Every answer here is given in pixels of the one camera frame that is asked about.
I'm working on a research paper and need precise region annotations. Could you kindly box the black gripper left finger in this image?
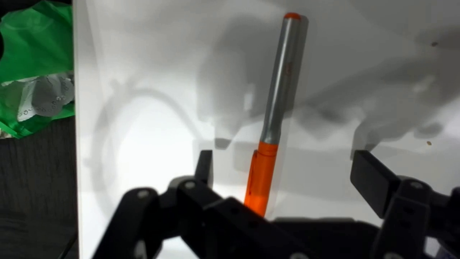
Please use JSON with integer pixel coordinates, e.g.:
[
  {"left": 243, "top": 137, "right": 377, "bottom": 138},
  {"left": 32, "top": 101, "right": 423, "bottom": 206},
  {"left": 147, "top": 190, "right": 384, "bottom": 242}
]
[{"left": 92, "top": 148, "right": 309, "bottom": 259}]

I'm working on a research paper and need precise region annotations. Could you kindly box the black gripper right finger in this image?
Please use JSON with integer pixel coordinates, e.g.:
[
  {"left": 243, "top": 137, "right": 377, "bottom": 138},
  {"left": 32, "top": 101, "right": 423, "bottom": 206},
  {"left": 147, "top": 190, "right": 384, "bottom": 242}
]
[{"left": 350, "top": 148, "right": 460, "bottom": 259}]

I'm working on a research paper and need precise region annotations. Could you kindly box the orange and grey pen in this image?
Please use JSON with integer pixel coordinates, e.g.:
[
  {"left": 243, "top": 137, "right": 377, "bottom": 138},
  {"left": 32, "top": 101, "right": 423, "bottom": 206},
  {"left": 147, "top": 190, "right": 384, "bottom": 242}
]
[{"left": 243, "top": 12, "right": 309, "bottom": 219}]

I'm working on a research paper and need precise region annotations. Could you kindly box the green plastic bag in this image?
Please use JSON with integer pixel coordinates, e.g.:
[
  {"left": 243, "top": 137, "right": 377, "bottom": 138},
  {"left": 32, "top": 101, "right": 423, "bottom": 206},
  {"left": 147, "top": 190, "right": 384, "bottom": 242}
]
[{"left": 0, "top": 0, "right": 76, "bottom": 141}]

